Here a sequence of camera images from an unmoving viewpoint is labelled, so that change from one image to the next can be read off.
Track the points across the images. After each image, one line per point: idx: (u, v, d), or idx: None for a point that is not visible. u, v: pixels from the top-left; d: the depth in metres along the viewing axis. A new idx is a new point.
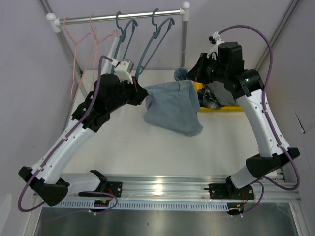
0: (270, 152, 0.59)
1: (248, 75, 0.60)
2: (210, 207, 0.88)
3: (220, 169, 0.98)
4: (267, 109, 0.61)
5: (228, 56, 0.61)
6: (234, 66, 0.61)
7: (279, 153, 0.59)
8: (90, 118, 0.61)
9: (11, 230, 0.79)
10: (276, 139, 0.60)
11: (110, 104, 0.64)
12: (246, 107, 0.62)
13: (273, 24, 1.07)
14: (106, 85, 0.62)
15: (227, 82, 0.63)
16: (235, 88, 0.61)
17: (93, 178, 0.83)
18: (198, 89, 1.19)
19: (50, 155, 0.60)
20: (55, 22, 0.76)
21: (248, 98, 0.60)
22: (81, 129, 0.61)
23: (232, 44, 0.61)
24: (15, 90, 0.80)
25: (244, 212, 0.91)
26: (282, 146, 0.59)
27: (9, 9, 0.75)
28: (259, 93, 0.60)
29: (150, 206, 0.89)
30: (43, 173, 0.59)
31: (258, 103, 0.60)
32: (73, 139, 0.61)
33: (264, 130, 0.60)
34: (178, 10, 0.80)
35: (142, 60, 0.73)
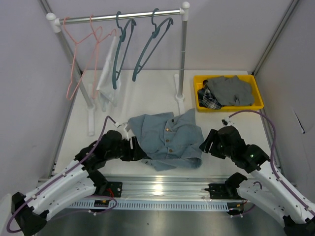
0: (302, 218, 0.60)
1: (252, 152, 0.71)
2: (211, 207, 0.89)
3: (220, 169, 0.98)
4: (280, 177, 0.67)
5: (230, 139, 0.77)
6: (236, 145, 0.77)
7: (312, 218, 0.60)
8: (90, 162, 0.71)
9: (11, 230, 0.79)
10: (302, 204, 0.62)
11: (108, 154, 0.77)
12: (264, 180, 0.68)
13: (273, 24, 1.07)
14: (110, 137, 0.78)
15: (237, 160, 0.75)
16: (245, 164, 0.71)
17: (86, 188, 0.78)
18: (196, 89, 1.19)
19: (47, 187, 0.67)
20: (55, 22, 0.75)
21: (258, 171, 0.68)
22: (79, 169, 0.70)
23: (227, 130, 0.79)
24: (15, 90, 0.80)
25: (243, 212, 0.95)
26: (310, 210, 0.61)
27: (9, 9, 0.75)
28: (267, 165, 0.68)
29: (150, 206, 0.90)
30: (34, 202, 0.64)
31: (270, 174, 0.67)
32: (70, 178, 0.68)
33: (286, 197, 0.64)
34: (178, 10, 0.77)
35: (141, 58, 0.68)
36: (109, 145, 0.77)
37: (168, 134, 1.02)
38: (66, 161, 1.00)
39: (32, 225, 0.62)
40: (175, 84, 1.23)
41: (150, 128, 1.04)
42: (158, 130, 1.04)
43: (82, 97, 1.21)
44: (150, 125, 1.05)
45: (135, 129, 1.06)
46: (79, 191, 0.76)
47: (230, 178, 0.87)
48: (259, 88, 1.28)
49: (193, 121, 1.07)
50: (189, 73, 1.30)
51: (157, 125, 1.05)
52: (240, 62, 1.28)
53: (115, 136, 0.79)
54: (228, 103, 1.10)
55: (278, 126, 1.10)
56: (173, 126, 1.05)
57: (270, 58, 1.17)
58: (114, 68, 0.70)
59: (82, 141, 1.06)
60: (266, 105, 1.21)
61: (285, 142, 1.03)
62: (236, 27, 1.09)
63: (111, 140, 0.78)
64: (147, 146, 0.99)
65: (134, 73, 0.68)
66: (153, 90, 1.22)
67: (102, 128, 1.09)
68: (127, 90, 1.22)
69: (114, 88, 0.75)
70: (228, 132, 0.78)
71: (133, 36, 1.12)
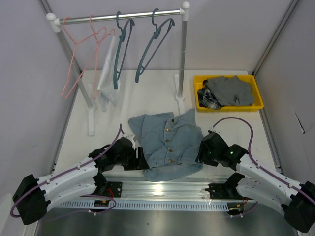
0: (288, 195, 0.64)
1: (232, 149, 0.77)
2: (211, 207, 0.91)
3: (221, 169, 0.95)
4: (260, 163, 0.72)
5: (211, 143, 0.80)
6: (220, 148, 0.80)
7: (296, 193, 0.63)
8: (102, 162, 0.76)
9: (11, 231, 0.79)
10: (284, 183, 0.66)
11: (117, 159, 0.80)
12: (248, 171, 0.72)
13: (273, 24, 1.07)
14: (122, 143, 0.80)
15: (222, 160, 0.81)
16: (229, 162, 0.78)
17: (86, 186, 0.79)
18: (196, 90, 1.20)
19: (60, 174, 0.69)
20: (55, 22, 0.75)
21: (240, 164, 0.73)
22: (92, 164, 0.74)
23: (209, 135, 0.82)
24: (15, 89, 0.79)
25: (243, 212, 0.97)
26: (293, 186, 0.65)
27: (8, 9, 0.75)
28: (246, 157, 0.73)
29: (150, 206, 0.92)
30: (47, 186, 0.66)
31: (250, 163, 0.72)
32: (83, 171, 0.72)
33: (269, 182, 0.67)
34: (178, 10, 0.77)
35: (142, 59, 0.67)
36: (118, 150, 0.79)
37: (168, 134, 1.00)
38: (66, 161, 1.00)
39: (35, 212, 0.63)
40: (175, 84, 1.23)
41: (150, 128, 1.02)
42: (158, 131, 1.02)
43: (82, 97, 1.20)
44: (151, 124, 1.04)
45: (136, 129, 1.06)
46: (79, 188, 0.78)
47: (229, 179, 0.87)
48: (259, 87, 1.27)
49: (193, 122, 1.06)
50: (189, 73, 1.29)
51: (156, 125, 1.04)
52: (240, 62, 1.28)
53: (126, 143, 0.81)
54: (228, 103, 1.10)
55: (277, 126, 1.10)
56: (173, 126, 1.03)
57: (270, 58, 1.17)
58: (115, 68, 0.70)
59: (81, 141, 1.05)
60: (266, 105, 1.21)
61: (285, 141, 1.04)
62: (236, 27, 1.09)
63: (122, 146, 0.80)
64: (147, 145, 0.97)
65: (137, 73, 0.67)
66: (153, 90, 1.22)
67: (102, 128, 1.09)
68: (127, 90, 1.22)
69: (114, 87, 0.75)
70: (209, 137, 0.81)
71: (133, 37, 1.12)
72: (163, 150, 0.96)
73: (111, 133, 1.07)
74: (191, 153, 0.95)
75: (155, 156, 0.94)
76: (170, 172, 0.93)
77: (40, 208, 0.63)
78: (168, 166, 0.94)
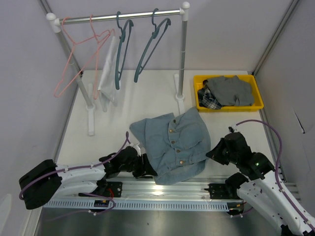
0: (300, 229, 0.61)
1: (258, 160, 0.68)
2: (210, 207, 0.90)
3: (221, 169, 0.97)
4: (283, 188, 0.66)
5: (235, 144, 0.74)
6: (241, 152, 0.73)
7: (310, 231, 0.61)
8: (108, 168, 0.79)
9: (11, 230, 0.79)
10: (302, 217, 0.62)
11: (122, 167, 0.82)
12: (265, 189, 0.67)
13: (273, 24, 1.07)
14: (128, 153, 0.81)
15: (241, 167, 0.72)
16: (249, 172, 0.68)
17: (88, 184, 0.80)
18: (197, 90, 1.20)
19: (77, 168, 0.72)
20: (55, 22, 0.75)
21: (262, 180, 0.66)
22: (101, 169, 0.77)
23: (234, 136, 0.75)
24: (15, 89, 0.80)
25: (244, 212, 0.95)
26: (309, 222, 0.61)
27: (8, 9, 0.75)
28: (271, 174, 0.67)
29: (150, 206, 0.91)
30: (64, 174, 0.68)
31: (273, 184, 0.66)
32: (94, 171, 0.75)
33: (286, 208, 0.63)
34: (178, 10, 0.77)
35: (142, 60, 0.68)
36: (124, 157, 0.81)
37: (172, 135, 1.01)
38: (66, 161, 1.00)
39: (39, 198, 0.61)
40: (175, 84, 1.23)
41: (154, 132, 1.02)
42: (162, 133, 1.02)
43: (82, 97, 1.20)
44: (157, 127, 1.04)
45: (140, 133, 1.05)
46: (82, 183, 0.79)
47: (229, 178, 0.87)
48: (260, 87, 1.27)
49: (197, 118, 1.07)
50: (189, 73, 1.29)
51: (159, 130, 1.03)
52: (240, 62, 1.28)
53: (131, 153, 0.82)
54: (228, 102, 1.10)
55: (277, 126, 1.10)
56: (176, 127, 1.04)
57: (270, 58, 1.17)
58: (116, 68, 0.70)
59: (81, 141, 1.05)
60: (266, 105, 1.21)
61: (285, 142, 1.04)
62: (236, 27, 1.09)
63: (127, 156, 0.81)
64: (154, 151, 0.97)
65: (136, 74, 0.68)
66: (153, 90, 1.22)
67: (102, 128, 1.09)
68: (128, 90, 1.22)
69: (116, 87, 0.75)
70: (235, 138, 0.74)
71: (132, 37, 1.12)
72: (171, 153, 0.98)
73: (111, 133, 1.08)
74: (199, 149, 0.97)
75: (165, 160, 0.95)
76: (174, 173, 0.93)
77: (45, 195, 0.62)
78: (179, 167, 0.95)
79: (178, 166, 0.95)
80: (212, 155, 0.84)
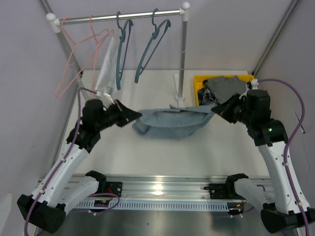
0: (287, 208, 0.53)
1: (271, 125, 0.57)
2: (211, 207, 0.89)
3: (221, 169, 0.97)
4: (288, 163, 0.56)
5: (257, 103, 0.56)
6: (260, 114, 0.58)
7: (297, 213, 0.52)
8: (83, 139, 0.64)
9: (10, 230, 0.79)
10: (295, 196, 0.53)
11: (98, 127, 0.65)
12: (266, 156, 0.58)
13: (274, 24, 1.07)
14: (91, 110, 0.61)
15: (250, 129, 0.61)
16: (257, 135, 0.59)
17: (90, 184, 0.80)
18: (197, 90, 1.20)
19: (51, 177, 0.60)
20: (55, 22, 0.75)
21: (268, 147, 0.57)
22: (77, 149, 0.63)
23: (258, 93, 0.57)
24: (15, 89, 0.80)
25: (244, 212, 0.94)
26: (301, 205, 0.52)
27: (8, 9, 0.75)
28: (281, 145, 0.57)
29: (150, 206, 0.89)
30: (45, 195, 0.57)
31: (278, 154, 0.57)
32: (71, 161, 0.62)
33: (280, 182, 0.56)
34: (178, 10, 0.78)
35: (142, 60, 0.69)
36: (96, 117, 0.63)
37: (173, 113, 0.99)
38: None
39: (52, 220, 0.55)
40: (175, 84, 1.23)
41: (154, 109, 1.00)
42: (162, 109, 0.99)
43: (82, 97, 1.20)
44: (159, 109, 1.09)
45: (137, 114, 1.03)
46: (84, 186, 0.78)
47: (233, 176, 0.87)
48: (260, 89, 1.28)
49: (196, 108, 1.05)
50: (189, 73, 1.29)
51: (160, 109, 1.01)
52: (240, 62, 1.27)
53: (95, 106, 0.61)
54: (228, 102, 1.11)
55: None
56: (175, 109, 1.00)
57: (270, 58, 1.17)
58: (117, 68, 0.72)
59: None
60: None
61: None
62: (236, 27, 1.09)
63: (93, 112, 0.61)
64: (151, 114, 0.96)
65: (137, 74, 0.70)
66: (153, 90, 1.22)
67: None
68: (128, 90, 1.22)
69: (116, 88, 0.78)
70: (257, 96, 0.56)
71: (132, 37, 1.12)
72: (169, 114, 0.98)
73: (111, 133, 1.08)
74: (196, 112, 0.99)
75: (160, 115, 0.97)
76: (175, 173, 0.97)
77: (53, 213, 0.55)
78: (175, 118, 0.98)
79: (175, 114, 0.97)
80: (220, 112, 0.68)
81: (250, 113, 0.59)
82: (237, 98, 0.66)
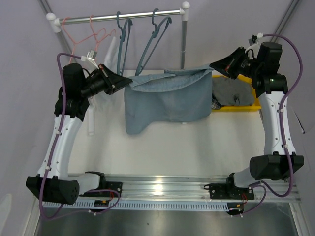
0: (273, 149, 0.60)
1: (273, 77, 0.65)
2: (210, 207, 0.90)
3: (222, 169, 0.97)
4: (283, 109, 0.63)
5: (267, 54, 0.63)
6: (267, 66, 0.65)
7: (281, 154, 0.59)
8: (73, 108, 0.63)
9: (11, 229, 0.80)
10: (282, 139, 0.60)
11: (85, 93, 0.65)
12: (265, 105, 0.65)
13: (273, 24, 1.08)
14: (72, 73, 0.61)
15: (254, 79, 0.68)
16: (258, 85, 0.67)
17: (93, 176, 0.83)
18: None
19: (52, 153, 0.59)
20: (55, 22, 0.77)
21: (267, 95, 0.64)
22: (69, 119, 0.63)
23: (273, 45, 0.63)
24: (15, 89, 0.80)
25: (244, 212, 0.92)
26: (286, 147, 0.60)
27: (9, 10, 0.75)
28: (280, 95, 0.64)
29: (150, 206, 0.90)
30: (53, 171, 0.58)
31: (274, 102, 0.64)
32: (66, 132, 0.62)
33: (272, 127, 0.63)
34: (178, 10, 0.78)
35: (141, 60, 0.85)
36: (78, 83, 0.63)
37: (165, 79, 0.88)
38: None
39: (68, 191, 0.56)
40: None
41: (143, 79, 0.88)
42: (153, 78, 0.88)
43: None
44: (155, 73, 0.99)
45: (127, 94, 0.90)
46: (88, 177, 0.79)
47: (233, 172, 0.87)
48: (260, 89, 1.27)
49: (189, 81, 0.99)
50: None
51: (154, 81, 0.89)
52: None
53: (77, 70, 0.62)
54: (228, 103, 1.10)
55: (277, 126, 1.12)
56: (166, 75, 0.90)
57: None
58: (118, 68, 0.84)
59: (81, 140, 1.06)
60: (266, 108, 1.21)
61: None
62: (236, 27, 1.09)
63: (74, 76, 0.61)
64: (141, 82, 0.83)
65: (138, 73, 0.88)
66: None
67: (102, 128, 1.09)
68: None
69: None
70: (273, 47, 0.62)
71: (133, 37, 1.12)
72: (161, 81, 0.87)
73: (111, 133, 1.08)
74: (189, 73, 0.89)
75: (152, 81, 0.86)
76: (174, 173, 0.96)
77: (68, 185, 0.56)
78: (171, 82, 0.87)
79: (169, 78, 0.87)
80: (226, 66, 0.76)
81: (259, 64, 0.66)
82: (243, 52, 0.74)
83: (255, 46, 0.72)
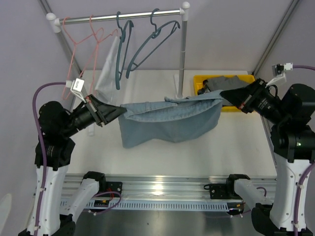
0: (280, 224, 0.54)
1: (301, 137, 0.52)
2: (210, 207, 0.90)
3: (222, 169, 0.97)
4: (303, 185, 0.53)
5: (297, 106, 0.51)
6: (294, 121, 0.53)
7: (289, 230, 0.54)
8: (53, 155, 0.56)
9: (11, 230, 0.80)
10: (294, 216, 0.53)
11: (68, 132, 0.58)
12: (283, 171, 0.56)
13: (274, 25, 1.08)
14: (48, 120, 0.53)
15: (275, 132, 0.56)
16: (281, 143, 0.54)
17: (90, 186, 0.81)
18: (197, 90, 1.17)
19: (39, 210, 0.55)
20: (55, 22, 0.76)
21: (288, 162, 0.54)
22: (51, 172, 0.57)
23: (309, 98, 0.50)
24: (15, 89, 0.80)
25: (244, 212, 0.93)
26: (296, 226, 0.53)
27: (8, 11, 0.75)
28: (304, 164, 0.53)
29: (150, 206, 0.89)
30: (42, 230, 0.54)
31: (296, 173, 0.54)
32: (51, 186, 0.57)
33: (286, 199, 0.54)
34: (178, 10, 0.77)
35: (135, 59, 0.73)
36: (58, 125, 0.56)
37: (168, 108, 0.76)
38: None
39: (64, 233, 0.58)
40: (175, 83, 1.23)
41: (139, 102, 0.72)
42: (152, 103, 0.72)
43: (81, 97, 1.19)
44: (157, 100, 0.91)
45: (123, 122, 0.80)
46: (85, 191, 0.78)
47: (234, 175, 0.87)
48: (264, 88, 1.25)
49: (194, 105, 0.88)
50: (189, 73, 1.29)
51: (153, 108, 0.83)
52: (240, 63, 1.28)
53: (53, 113, 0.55)
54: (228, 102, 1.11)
55: None
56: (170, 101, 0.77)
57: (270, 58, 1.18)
58: (117, 69, 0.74)
59: (82, 140, 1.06)
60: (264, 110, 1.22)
61: None
62: (236, 27, 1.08)
63: (51, 121, 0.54)
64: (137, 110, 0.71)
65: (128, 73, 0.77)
66: (153, 89, 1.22)
67: (102, 128, 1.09)
68: (128, 90, 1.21)
69: (117, 87, 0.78)
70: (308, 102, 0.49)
71: (133, 37, 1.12)
72: (163, 110, 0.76)
73: (111, 133, 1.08)
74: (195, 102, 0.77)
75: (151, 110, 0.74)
76: (174, 173, 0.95)
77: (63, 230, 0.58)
78: (172, 111, 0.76)
79: (171, 108, 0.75)
80: (241, 103, 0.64)
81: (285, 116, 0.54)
82: (264, 89, 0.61)
83: (280, 79, 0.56)
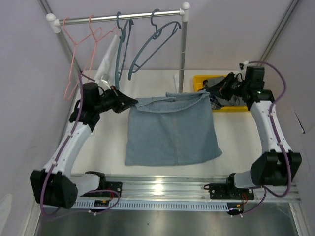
0: (270, 147, 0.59)
1: (261, 91, 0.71)
2: (210, 207, 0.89)
3: (222, 170, 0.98)
4: (273, 114, 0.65)
5: (251, 73, 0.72)
6: (254, 83, 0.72)
7: (278, 151, 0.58)
8: (86, 118, 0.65)
9: (11, 230, 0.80)
10: (276, 138, 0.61)
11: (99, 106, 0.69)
12: (257, 114, 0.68)
13: (274, 25, 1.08)
14: (89, 91, 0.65)
15: (243, 94, 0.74)
16: (248, 98, 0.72)
17: (92, 179, 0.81)
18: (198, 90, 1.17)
19: (61, 150, 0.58)
20: (55, 23, 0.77)
21: (256, 104, 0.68)
22: (81, 125, 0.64)
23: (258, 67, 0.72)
24: (15, 89, 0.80)
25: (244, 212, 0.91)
26: (282, 145, 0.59)
27: (9, 11, 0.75)
28: (268, 103, 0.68)
29: (150, 206, 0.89)
30: (57, 167, 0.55)
31: (265, 109, 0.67)
32: (78, 135, 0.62)
33: (267, 128, 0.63)
34: (178, 11, 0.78)
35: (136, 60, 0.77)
36: (93, 99, 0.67)
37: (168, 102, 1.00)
38: None
39: (69, 192, 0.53)
40: (175, 83, 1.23)
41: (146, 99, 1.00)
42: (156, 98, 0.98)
43: None
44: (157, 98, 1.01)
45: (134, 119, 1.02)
46: (87, 180, 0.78)
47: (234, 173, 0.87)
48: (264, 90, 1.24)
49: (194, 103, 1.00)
50: (189, 73, 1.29)
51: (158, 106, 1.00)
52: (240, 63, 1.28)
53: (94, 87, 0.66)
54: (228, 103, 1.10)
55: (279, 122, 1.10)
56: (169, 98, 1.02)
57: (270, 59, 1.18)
58: (117, 69, 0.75)
59: None
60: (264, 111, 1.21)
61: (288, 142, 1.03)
62: (236, 27, 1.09)
63: (90, 93, 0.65)
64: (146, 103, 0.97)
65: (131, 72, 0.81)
66: (153, 90, 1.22)
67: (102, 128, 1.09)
68: (128, 90, 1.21)
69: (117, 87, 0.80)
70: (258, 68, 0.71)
71: (133, 37, 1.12)
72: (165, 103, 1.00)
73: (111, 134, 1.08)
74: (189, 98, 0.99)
75: (155, 103, 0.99)
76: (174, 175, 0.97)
77: (71, 187, 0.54)
78: (171, 104, 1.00)
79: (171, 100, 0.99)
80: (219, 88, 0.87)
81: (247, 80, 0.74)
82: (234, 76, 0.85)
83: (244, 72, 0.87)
